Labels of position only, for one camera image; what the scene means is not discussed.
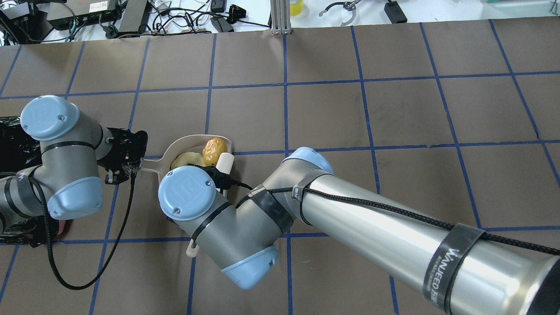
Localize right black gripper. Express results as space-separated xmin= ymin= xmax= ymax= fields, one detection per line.
xmin=203 ymin=166 xmax=239 ymax=189

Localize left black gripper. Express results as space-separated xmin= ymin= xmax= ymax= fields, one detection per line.
xmin=97 ymin=127 xmax=148 ymax=185

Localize white hand brush black bristles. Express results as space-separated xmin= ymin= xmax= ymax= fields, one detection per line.
xmin=185 ymin=152 xmax=235 ymax=259

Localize brown potato toy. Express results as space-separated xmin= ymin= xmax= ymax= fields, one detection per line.
xmin=202 ymin=137 xmax=228 ymax=166

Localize pale yellow shrimp toy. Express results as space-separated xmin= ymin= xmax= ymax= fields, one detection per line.
xmin=170 ymin=152 xmax=206 ymax=170

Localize white plastic dustpan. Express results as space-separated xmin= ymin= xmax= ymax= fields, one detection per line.
xmin=140 ymin=134 xmax=235 ymax=197

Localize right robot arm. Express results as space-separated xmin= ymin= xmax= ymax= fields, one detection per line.
xmin=158 ymin=147 xmax=559 ymax=315

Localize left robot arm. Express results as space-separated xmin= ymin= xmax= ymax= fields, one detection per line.
xmin=1 ymin=95 xmax=148 ymax=232

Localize pink bin with black bag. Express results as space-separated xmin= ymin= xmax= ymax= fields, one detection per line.
xmin=0 ymin=116 xmax=46 ymax=249

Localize black power brick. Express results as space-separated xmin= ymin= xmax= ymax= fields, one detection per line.
xmin=210 ymin=16 xmax=234 ymax=33

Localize black electronics box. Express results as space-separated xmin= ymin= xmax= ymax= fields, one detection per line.
xmin=1 ymin=0 xmax=67 ymax=46

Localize yellow tape roll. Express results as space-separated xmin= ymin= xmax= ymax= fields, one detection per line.
xmin=289 ymin=0 xmax=305 ymax=17

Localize black metal claw tool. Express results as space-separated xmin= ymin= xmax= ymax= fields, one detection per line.
xmin=318 ymin=0 xmax=362 ymax=27

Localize black power adapter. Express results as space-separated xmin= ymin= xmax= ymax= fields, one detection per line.
xmin=384 ymin=0 xmax=408 ymax=24

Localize tangled black cables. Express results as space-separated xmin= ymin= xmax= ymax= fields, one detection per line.
xmin=101 ymin=0 xmax=272 ymax=38

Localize aluminium frame post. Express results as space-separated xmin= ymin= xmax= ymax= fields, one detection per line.
xmin=270 ymin=0 xmax=292 ymax=35

